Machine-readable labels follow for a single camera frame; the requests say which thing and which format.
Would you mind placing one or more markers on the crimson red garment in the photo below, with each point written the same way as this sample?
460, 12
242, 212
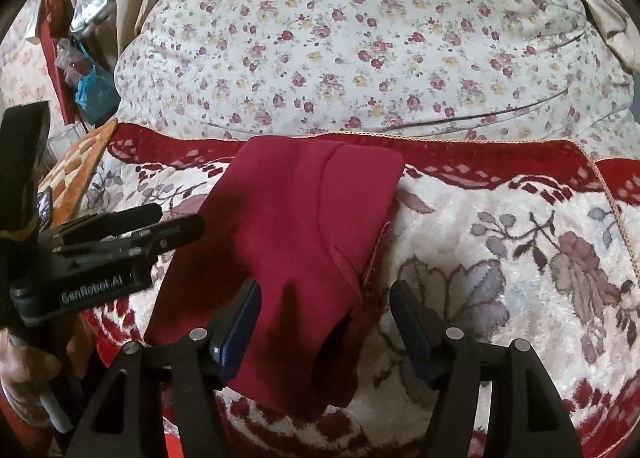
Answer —
280, 218

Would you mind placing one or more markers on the white small-flower quilt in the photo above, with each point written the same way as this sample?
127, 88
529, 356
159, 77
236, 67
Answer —
350, 38

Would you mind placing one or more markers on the beige cloth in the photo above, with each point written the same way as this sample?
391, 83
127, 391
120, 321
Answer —
605, 13

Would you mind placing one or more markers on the teal plastic bag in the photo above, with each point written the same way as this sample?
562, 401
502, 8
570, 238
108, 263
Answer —
95, 93

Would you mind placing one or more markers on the clear plastic bag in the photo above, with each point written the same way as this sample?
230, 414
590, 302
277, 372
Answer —
72, 60

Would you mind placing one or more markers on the red wooden frame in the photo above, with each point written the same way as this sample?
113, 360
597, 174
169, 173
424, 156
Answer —
52, 58

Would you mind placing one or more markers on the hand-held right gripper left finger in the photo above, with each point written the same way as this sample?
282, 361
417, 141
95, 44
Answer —
240, 333

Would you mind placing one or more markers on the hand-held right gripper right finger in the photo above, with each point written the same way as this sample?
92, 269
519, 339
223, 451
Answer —
415, 333

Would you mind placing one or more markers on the red and white floral blanket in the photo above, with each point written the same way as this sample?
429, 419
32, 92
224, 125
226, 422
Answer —
500, 238

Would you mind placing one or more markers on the person's left hand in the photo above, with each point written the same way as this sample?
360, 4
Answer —
25, 368

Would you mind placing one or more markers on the silver plastic bag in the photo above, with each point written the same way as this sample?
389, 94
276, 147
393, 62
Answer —
92, 3

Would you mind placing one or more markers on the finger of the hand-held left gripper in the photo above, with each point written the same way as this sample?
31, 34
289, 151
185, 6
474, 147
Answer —
120, 220
165, 235

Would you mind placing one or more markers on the orange checkered cushion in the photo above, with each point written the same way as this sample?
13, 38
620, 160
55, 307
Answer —
80, 163

